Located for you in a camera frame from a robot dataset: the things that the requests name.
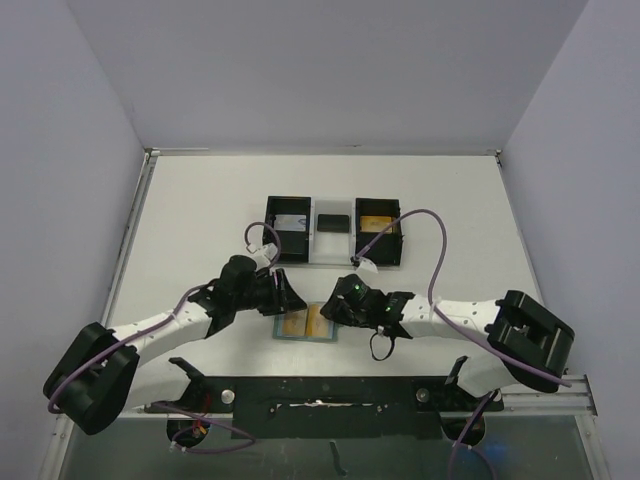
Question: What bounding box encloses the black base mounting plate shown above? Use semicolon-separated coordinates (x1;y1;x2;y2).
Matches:
172;376;480;439

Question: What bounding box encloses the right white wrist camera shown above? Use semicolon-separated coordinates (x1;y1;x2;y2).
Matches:
351;256;378;276

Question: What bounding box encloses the black left bin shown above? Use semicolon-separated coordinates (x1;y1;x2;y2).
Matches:
264;196;311;264

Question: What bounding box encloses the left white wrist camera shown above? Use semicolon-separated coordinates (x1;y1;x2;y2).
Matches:
245;243;279;266

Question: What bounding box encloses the gold card in bin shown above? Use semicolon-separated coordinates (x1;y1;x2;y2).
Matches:
360;215;397;234

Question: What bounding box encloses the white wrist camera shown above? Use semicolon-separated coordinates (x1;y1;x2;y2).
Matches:
245;243;279;266
351;256;378;276

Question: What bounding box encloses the black card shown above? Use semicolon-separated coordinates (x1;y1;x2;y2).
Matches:
316;213;351;234

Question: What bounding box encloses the silver blue card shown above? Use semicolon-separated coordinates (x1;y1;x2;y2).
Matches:
273;214;307;232

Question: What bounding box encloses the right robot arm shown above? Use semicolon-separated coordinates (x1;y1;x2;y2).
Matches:
321;274;575;398

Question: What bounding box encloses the black bin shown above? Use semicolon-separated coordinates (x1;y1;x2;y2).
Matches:
354;198;403;267
264;196;311;264

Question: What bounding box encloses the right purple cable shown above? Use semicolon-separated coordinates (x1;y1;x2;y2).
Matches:
352;209;574;389

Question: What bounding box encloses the gold card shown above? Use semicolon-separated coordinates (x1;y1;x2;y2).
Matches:
360;215;397;234
280;310;307;337
305;304;334;339

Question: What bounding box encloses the white middle bin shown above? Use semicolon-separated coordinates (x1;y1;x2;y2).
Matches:
309;197;355;267

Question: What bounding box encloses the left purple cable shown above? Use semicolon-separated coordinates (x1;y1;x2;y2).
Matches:
47;221;281;414

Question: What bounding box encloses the aluminium front rail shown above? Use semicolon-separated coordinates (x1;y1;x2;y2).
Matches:
58;372;599;419

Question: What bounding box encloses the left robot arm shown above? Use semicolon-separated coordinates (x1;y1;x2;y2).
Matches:
43;255;307;435

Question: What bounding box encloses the purple cable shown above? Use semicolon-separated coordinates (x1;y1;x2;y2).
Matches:
352;209;574;389
47;221;281;414

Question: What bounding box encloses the green leather card holder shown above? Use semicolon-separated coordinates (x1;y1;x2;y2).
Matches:
272;302;338;343

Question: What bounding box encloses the black right bin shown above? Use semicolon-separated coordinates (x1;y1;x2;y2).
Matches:
354;198;403;267

